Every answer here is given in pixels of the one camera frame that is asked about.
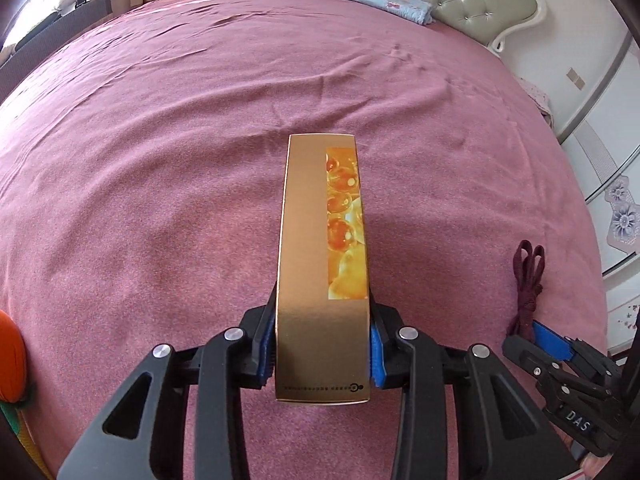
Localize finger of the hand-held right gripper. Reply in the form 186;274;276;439
531;320;608;368
501;334;601;401

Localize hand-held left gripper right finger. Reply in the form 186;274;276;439
369;300;581;480

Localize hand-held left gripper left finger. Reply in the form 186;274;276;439
57;280;278;480

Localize maroon shoelace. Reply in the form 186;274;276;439
506;240;547;343

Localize gold cardboard box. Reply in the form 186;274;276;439
274;133;373;405

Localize white cabinet with stickers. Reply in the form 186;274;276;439
602;260;640;361

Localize white sliding wardrobe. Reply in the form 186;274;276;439
555;30;640;281

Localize bed with pink sheet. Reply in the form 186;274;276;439
0;0;608;480

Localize pink patterned cloth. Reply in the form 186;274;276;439
517;77;553;128

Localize orange carrot plush toy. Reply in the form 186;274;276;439
0;309;40;441

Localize tufted green headboard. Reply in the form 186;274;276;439
342;0;546;56

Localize folded light blue cloth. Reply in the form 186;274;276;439
337;0;435;26

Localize grey bench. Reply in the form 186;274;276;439
0;0;112;106

